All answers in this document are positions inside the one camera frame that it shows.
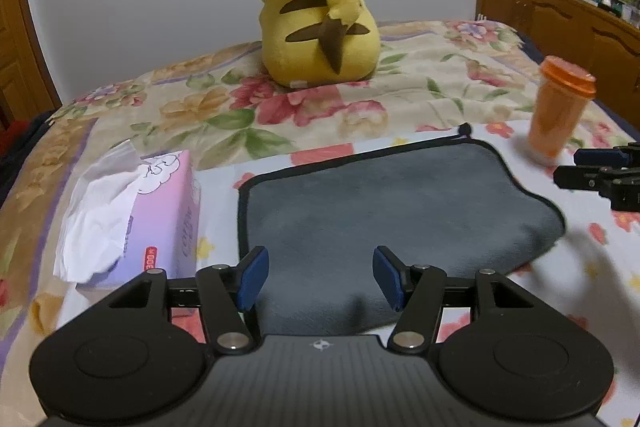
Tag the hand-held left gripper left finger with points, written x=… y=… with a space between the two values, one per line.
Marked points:
x=253 y=279

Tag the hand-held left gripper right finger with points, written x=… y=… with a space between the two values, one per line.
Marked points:
x=388 y=277

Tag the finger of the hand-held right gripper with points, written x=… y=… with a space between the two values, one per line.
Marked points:
x=580 y=177
x=596 y=156

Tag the grey towel with black trim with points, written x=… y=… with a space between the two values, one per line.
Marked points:
x=375 y=202

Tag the orange plastic cup with lid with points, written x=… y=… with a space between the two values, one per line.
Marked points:
x=557 y=107

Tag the purple tissue box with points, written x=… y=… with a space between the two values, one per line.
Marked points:
x=165 y=217

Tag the wooden cabinet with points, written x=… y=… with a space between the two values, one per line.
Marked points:
x=550 y=17

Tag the row of small packets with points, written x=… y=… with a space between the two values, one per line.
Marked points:
x=622 y=2

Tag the red cloth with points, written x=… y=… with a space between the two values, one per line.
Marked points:
x=12 y=134

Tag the wooden door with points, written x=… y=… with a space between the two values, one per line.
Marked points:
x=20 y=32

